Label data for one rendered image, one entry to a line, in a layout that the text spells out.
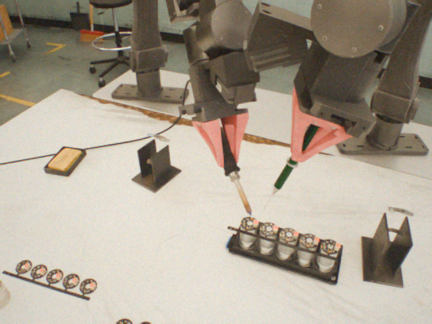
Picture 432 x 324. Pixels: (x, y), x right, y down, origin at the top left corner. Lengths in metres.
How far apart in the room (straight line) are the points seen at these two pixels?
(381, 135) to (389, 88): 0.12
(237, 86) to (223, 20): 0.08
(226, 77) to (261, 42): 0.09
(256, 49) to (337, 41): 0.09
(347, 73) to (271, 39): 0.08
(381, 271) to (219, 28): 0.40
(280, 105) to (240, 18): 0.49
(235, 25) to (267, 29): 0.11
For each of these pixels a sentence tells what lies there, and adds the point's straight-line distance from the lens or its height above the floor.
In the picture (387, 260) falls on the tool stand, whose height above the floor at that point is 0.75.
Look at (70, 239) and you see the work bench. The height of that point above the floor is 0.75.
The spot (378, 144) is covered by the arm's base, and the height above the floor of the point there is 0.77.
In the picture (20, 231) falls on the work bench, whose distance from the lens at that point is 0.64.
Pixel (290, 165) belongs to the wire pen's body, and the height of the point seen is 0.92.
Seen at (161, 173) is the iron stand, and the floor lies 0.77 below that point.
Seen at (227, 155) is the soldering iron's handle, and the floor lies 0.86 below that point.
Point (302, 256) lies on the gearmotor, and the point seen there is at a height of 0.79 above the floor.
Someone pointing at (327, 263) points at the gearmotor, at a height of 0.79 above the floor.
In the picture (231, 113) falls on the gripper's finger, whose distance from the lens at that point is 0.48.
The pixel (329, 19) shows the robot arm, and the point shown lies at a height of 1.11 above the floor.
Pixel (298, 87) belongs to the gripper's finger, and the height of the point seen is 1.01.
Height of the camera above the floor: 1.17
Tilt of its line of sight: 38 degrees down
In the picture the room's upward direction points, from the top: straight up
